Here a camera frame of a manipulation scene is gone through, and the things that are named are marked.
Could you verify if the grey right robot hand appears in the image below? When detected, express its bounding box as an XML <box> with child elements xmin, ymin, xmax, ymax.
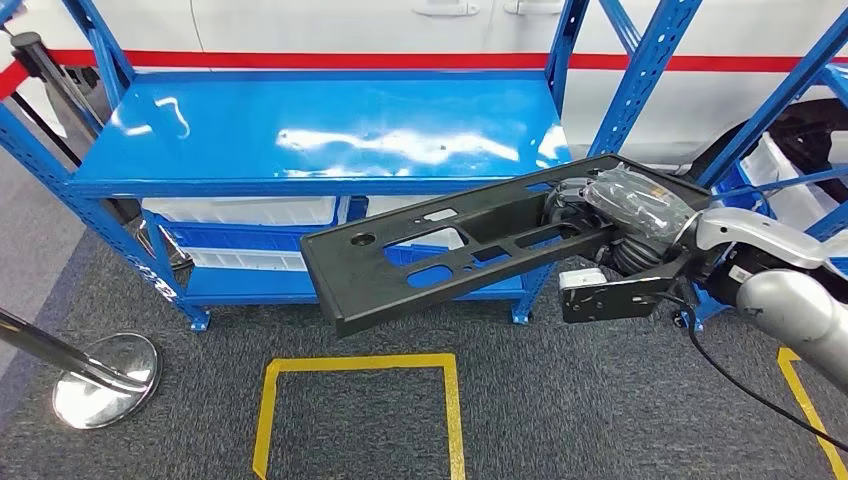
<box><xmin>543</xmin><ymin>162</ymin><xmax>700</xmax><ymax>276</ymax></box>

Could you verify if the black plastic plate holder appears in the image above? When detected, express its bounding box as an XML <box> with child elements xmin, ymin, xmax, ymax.
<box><xmin>299</xmin><ymin>153</ymin><xmax>711</xmax><ymax>338</ymax></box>

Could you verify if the blue metal shelf rack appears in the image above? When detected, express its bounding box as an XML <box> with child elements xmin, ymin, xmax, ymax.
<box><xmin>0</xmin><ymin>0</ymin><xmax>704</xmax><ymax>333</ymax></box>
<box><xmin>688</xmin><ymin>6</ymin><xmax>848</xmax><ymax>333</ymax></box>

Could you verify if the blue plastic bin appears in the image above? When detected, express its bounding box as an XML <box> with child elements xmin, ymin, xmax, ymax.
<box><xmin>712</xmin><ymin>162</ymin><xmax>773</xmax><ymax>220</ymax></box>

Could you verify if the white car with red stripe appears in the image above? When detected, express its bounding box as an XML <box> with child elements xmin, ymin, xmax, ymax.
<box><xmin>0</xmin><ymin>0</ymin><xmax>848</xmax><ymax>174</ymax></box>

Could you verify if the white plastic bin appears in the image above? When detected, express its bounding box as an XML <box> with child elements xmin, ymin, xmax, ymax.
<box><xmin>740</xmin><ymin>132</ymin><xmax>848</xmax><ymax>230</ymax></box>

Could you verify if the blue plastic crate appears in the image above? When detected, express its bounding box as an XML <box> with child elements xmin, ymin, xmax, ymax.
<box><xmin>384</xmin><ymin>243</ymin><xmax>455</xmax><ymax>268</ymax></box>
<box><xmin>162</xmin><ymin>221</ymin><xmax>319</xmax><ymax>253</ymax></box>

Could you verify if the yellow tape square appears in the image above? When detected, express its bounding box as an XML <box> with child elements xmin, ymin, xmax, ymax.
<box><xmin>252</xmin><ymin>352</ymin><xmax>467</xmax><ymax>480</ymax></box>

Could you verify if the chrome stanchion base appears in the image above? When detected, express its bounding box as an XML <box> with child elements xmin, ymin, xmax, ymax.
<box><xmin>135</xmin><ymin>218</ymin><xmax>195</xmax><ymax>272</ymax></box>

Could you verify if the red stanchion belt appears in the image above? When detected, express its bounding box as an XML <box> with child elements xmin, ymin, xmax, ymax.
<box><xmin>0</xmin><ymin>60</ymin><xmax>32</xmax><ymax>102</ymax></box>

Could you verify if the black cable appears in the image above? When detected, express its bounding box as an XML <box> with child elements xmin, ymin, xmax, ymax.
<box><xmin>662</xmin><ymin>294</ymin><xmax>848</xmax><ymax>452</ymax></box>

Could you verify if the chrome stanchion post with base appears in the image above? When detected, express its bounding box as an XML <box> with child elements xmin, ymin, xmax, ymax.
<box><xmin>0</xmin><ymin>307</ymin><xmax>160</xmax><ymax>431</ymax></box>

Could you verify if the black stanchion post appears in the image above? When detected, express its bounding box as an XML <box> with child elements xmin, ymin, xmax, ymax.
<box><xmin>9</xmin><ymin>31</ymin><xmax>140</xmax><ymax>223</ymax></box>

